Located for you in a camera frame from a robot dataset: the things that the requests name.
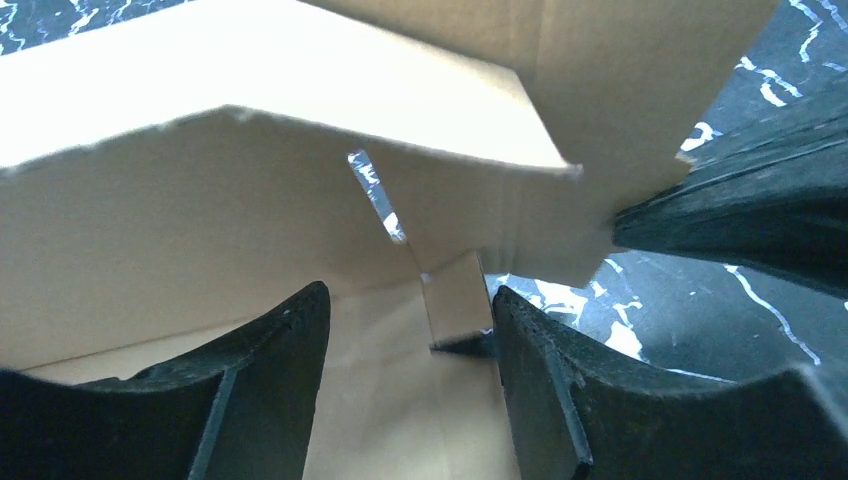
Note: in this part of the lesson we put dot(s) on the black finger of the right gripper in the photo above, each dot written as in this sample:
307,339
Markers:
771,196

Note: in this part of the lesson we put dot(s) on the brown cardboard box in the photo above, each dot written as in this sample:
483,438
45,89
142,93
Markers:
168,179

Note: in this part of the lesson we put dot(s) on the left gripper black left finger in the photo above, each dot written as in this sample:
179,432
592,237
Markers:
238,407

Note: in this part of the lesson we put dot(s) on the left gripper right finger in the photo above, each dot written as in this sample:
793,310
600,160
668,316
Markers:
579,409

